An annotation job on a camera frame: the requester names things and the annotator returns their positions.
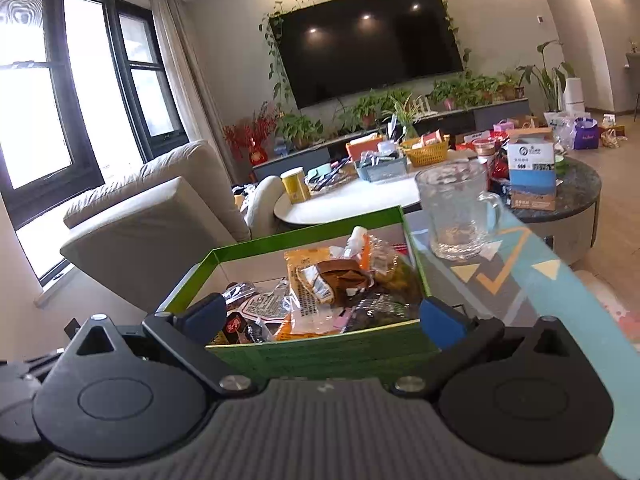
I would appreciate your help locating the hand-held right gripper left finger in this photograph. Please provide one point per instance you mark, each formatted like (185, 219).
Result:
(204, 316)

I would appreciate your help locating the red cup with clear lid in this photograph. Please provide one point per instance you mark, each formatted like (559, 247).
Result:
(484, 149)

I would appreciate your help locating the dark marble round table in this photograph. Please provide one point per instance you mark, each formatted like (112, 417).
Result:
(575, 180)

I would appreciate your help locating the white pillow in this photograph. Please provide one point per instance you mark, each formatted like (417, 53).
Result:
(262, 205)

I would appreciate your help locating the beige sofa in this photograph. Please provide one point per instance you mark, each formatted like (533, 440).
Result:
(150, 220)

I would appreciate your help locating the green cardboard box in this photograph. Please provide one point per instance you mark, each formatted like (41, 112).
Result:
(325, 355)

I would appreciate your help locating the orange pouch with white cap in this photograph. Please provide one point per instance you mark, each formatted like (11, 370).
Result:
(356, 237)

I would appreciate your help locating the green round tin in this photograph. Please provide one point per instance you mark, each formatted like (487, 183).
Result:
(561, 162)

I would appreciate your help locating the tall leafy floor plant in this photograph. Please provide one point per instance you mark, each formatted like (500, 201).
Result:
(547, 80)

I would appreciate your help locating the clear bag of dark seeds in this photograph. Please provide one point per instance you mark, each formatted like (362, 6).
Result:
(385, 310)

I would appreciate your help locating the red flower decoration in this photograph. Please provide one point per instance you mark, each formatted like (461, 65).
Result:
(250, 132)

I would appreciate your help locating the white curtain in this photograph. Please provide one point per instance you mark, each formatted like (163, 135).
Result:
(195, 85)

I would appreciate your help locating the yellow can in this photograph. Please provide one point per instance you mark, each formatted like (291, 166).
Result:
(295, 187)

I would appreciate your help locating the floral rug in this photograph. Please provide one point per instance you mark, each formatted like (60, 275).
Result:
(615, 310)

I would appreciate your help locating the blue grey tray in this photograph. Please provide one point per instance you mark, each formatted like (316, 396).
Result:
(380, 172)

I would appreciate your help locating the white round coffee table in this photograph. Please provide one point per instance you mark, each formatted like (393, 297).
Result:
(340, 205)

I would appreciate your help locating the yellow green clear snack packet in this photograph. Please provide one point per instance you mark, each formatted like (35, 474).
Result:
(397, 275)

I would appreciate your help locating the grey television cabinet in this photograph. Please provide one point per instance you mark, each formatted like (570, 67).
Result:
(505, 115)

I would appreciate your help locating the beige gift bag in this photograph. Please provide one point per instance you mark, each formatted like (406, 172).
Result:
(612, 132)

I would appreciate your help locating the yellow woven basket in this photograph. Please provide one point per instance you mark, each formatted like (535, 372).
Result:
(425, 154)

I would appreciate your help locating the black wall socket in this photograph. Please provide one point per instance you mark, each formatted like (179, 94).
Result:
(72, 326)

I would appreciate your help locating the long tan snack packet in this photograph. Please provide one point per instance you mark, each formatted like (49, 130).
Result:
(300, 262)

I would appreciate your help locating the brown snack packet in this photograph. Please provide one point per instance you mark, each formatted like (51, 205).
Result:
(345, 275)

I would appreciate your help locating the black wall television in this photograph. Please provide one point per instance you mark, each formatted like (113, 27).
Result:
(370, 45)

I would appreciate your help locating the teal printed tablecloth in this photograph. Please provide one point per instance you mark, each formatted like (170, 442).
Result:
(540, 285)

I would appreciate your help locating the white air purifier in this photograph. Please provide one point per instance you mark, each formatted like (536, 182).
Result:
(574, 95)

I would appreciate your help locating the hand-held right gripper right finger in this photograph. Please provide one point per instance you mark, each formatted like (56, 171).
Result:
(442, 319)

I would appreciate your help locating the blue and white carton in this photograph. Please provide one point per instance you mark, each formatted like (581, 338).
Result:
(531, 175)

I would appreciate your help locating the orange basket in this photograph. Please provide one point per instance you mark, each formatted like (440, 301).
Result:
(362, 149)

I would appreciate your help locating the clear plastic bag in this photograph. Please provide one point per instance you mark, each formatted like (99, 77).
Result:
(560, 132)

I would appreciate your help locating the small dark red snack packet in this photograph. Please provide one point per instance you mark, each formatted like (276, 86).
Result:
(235, 325)

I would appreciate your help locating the black framed window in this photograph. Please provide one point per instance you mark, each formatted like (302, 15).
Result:
(50, 110)

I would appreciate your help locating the striped leaf potted plant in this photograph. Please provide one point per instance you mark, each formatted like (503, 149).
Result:
(405, 117)

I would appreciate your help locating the purple gift bag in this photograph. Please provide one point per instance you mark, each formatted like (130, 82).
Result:
(586, 135)

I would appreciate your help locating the clear glass mug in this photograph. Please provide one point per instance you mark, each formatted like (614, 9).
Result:
(450, 210)

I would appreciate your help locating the green trailing vine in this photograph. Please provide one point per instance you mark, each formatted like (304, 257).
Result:
(275, 50)

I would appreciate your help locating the green potted plant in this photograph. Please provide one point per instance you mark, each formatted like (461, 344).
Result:
(300, 130)
(370, 107)
(509, 87)
(462, 91)

